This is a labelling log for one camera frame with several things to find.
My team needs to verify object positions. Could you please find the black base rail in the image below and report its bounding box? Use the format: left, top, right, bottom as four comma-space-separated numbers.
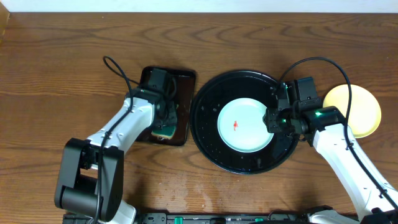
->
62, 211, 312, 224

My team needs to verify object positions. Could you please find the black rectangular water tray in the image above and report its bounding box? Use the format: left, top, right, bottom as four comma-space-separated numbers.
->
136, 66, 196, 146

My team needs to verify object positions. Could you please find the yellow plate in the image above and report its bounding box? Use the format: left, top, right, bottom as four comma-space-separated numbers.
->
323, 84, 381, 138

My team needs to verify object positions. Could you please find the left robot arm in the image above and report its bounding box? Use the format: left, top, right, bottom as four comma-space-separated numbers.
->
54, 88, 177, 223

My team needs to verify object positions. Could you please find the light blue plate ketchup stain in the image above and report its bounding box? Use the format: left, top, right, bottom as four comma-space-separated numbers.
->
217, 98, 274, 153

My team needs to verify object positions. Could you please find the green yellow sponge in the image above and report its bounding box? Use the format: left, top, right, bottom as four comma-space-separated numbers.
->
151, 125, 177, 140

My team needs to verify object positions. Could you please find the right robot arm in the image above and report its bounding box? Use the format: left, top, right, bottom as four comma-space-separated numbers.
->
263, 106, 397, 223

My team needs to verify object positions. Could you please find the black round tray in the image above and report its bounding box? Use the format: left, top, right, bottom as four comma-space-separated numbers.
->
190, 70, 299, 174

